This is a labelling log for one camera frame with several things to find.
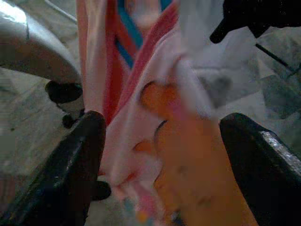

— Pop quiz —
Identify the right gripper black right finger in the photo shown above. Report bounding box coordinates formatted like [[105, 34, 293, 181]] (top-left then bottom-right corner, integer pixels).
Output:
[[220, 113, 301, 226]]

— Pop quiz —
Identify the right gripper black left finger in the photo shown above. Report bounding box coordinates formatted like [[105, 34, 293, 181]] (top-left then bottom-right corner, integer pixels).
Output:
[[0, 111, 111, 226]]

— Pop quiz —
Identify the pink garment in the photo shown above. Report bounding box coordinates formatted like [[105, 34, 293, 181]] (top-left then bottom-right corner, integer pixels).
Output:
[[76, 0, 259, 226]]

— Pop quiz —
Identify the black metal drying rack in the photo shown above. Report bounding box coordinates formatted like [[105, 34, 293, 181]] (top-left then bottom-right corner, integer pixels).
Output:
[[255, 43, 297, 76]]

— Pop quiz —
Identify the white printed T-shirt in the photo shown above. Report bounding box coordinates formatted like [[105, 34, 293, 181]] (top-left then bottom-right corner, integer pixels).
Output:
[[178, 0, 266, 118]]

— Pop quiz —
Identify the black garment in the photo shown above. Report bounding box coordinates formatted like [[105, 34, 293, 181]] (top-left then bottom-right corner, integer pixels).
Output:
[[209, 0, 301, 44]]

